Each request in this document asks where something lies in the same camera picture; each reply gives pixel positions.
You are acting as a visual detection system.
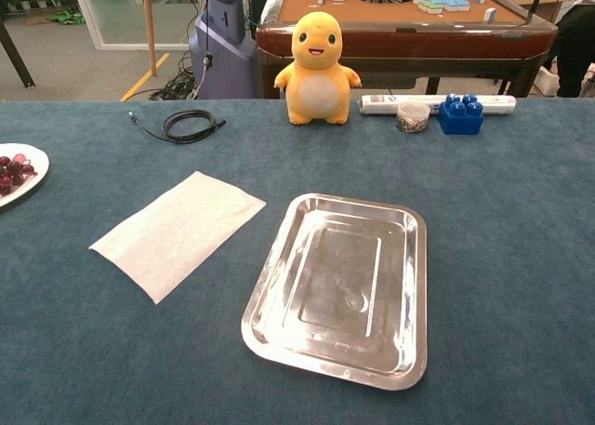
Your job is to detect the blue building block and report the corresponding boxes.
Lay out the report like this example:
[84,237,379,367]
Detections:
[437,92,485,136]

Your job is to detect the black slanted table leg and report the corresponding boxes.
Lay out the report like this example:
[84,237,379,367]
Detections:
[0,18,36,89]

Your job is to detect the small clear jar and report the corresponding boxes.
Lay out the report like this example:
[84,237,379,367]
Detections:
[395,101,431,135]

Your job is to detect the black coiled cable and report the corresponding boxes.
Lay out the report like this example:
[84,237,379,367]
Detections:
[127,110,228,145]

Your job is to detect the green cloth on floor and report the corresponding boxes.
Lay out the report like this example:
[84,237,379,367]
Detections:
[46,7,86,26]

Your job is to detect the brown mahjong table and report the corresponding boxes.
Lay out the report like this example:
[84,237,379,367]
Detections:
[256,0,559,100]

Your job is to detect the silver metal tray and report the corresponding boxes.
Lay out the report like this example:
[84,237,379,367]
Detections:
[241,193,429,392]

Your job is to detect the person in black clothes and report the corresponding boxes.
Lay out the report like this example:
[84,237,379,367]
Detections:
[555,4,595,99]

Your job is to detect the white power strip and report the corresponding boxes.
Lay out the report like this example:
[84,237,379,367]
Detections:
[360,94,518,116]

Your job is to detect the yellow plush dinosaur toy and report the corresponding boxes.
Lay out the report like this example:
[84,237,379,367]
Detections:
[272,10,363,126]

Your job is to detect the red grape bunch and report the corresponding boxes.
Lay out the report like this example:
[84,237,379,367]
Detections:
[0,153,38,196]

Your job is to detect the blue grey machine base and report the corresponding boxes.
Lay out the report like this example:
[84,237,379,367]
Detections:
[188,0,258,100]

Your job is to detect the white foam sheet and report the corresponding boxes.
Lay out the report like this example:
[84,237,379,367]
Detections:
[88,170,267,305]

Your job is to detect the tangled floor cables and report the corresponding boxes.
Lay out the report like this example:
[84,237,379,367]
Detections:
[148,52,205,101]

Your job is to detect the white round plate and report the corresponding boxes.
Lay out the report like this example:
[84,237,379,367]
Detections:
[0,142,50,208]

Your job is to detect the wooden pole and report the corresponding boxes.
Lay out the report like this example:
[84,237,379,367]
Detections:
[142,0,158,77]

